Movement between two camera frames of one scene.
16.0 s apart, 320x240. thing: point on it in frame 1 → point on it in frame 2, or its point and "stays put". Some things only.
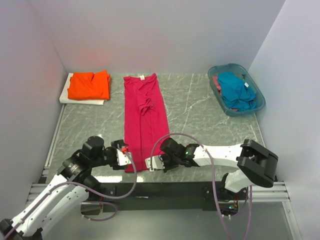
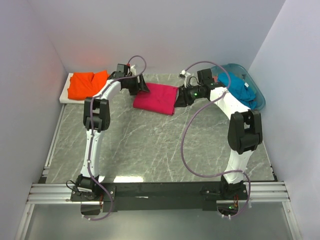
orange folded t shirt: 90,86 stays put
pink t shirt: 145,119 → 161,98
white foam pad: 64,97 stays put
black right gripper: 166,167 → 183,100
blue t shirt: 234,94 stays put
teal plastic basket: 236,90 stays put
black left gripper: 117,144 → 141,87
